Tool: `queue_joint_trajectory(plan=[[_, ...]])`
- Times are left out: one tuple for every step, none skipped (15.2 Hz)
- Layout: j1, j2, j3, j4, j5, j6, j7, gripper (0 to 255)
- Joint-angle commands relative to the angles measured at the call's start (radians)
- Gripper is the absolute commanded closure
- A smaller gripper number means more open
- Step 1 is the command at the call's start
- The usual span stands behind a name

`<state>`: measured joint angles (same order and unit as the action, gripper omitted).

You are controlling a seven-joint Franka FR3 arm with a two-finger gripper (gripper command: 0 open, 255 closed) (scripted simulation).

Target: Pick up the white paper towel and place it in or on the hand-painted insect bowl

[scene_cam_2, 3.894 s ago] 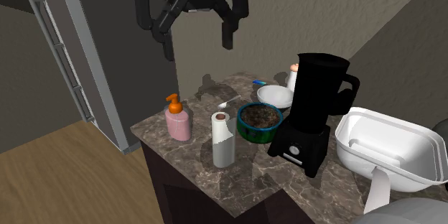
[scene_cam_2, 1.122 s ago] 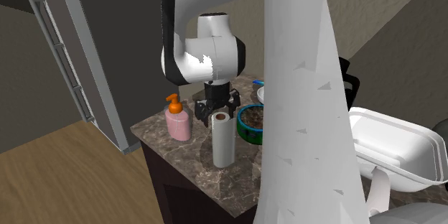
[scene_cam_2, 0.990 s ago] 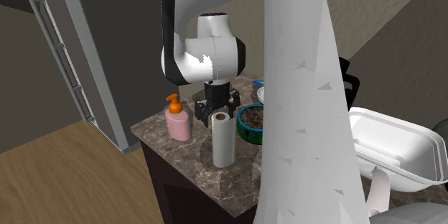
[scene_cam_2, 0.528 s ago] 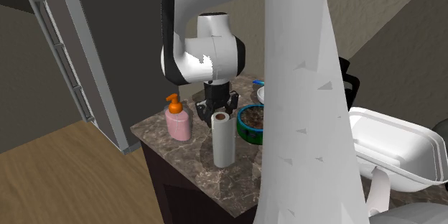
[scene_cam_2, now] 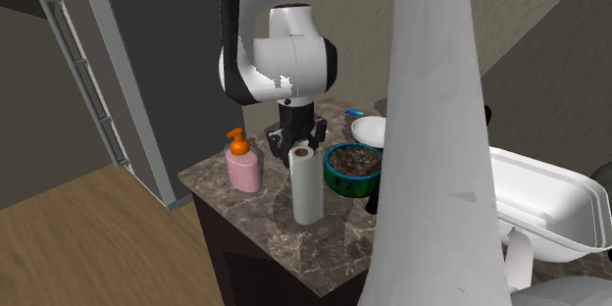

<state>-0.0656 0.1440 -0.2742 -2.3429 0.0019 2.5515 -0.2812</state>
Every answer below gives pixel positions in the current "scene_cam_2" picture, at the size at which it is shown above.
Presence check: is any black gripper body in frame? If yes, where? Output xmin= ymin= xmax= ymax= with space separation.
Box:
xmin=279 ymin=103 xmax=317 ymax=142

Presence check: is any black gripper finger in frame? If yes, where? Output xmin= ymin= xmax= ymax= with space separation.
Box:
xmin=307 ymin=117 xmax=329 ymax=153
xmin=266 ymin=126 xmax=294 ymax=169

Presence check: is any pink soap dispenser orange pump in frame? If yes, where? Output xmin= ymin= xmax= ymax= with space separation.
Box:
xmin=224 ymin=127 xmax=263 ymax=195

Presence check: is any green blue bowl brown filling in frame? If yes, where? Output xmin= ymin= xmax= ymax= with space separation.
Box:
xmin=323 ymin=141 xmax=384 ymax=199

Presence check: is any white bowl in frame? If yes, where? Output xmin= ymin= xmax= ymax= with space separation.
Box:
xmin=350 ymin=115 xmax=388 ymax=150

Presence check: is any white paper towel roll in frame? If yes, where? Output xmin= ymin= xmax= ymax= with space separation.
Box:
xmin=286 ymin=144 xmax=326 ymax=227

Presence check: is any dark cabinet with marble top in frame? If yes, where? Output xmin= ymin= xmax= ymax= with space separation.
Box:
xmin=178 ymin=96 xmax=612 ymax=306

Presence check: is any white sink basin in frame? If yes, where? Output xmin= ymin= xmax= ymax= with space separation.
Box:
xmin=487 ymin=145 xmax=612 ymax=265

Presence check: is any grey refrigerator with handles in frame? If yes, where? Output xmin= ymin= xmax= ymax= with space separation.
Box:
xmin=31 ymin=0 xmax=246 ymax=214

